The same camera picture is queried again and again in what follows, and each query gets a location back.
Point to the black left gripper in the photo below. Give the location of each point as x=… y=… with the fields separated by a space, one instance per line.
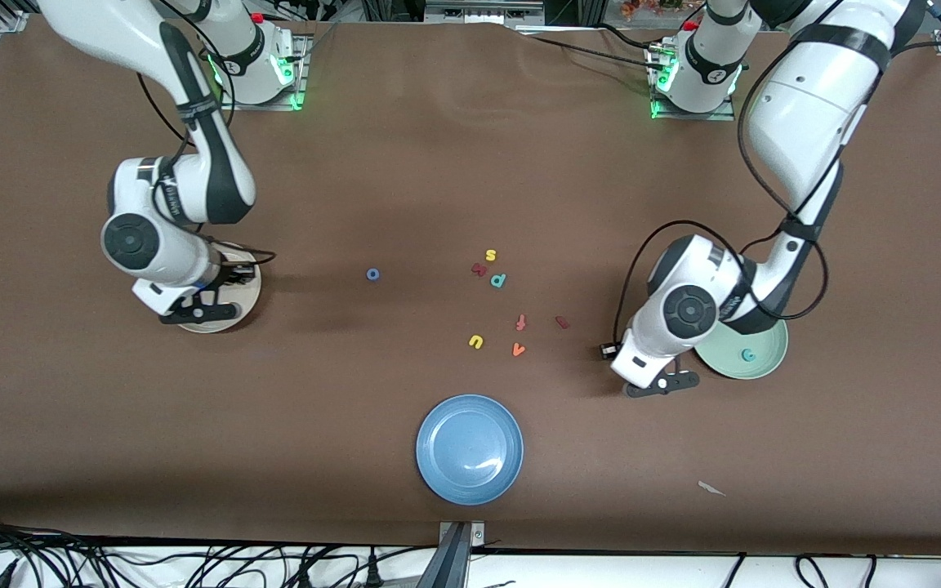
x=608 y=351

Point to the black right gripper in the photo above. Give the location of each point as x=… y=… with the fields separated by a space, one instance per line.
x=234 y=274

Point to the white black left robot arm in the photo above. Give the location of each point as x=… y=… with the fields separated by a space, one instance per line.
x=805 y=106

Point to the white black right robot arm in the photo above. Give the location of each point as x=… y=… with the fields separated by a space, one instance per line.
x=209 y=163

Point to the beige brown plate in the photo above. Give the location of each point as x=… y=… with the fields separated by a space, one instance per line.
x=248 y=298

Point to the dark red foam letter n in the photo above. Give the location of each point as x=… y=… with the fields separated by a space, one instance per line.
x=479 y=269

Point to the pale green plate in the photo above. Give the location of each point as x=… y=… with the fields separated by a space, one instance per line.
x=769 y=343

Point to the small white paper scrap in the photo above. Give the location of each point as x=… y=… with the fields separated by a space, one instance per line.
x=710 y=487

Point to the blue plate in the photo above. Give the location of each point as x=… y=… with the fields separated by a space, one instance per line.
x=470 y=449

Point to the brown table cover sheet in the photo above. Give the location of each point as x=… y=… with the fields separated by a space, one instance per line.
x=470 y=163

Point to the orange leaf decoration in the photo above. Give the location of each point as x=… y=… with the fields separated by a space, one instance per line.
x=650 y=6

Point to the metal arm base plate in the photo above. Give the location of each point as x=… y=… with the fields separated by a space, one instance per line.
x=683 y=116
x=301 y=73

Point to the metal camera mount plate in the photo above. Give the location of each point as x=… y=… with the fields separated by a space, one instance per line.
x=479 y=535

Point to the grey camera mount pole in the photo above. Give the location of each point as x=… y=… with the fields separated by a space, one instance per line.
x=450 y=563

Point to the aluminium corner bracket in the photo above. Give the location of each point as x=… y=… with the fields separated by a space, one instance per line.
x=9 y=20

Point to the grey metal rack frame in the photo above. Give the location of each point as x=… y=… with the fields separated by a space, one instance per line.
x=483 y=15

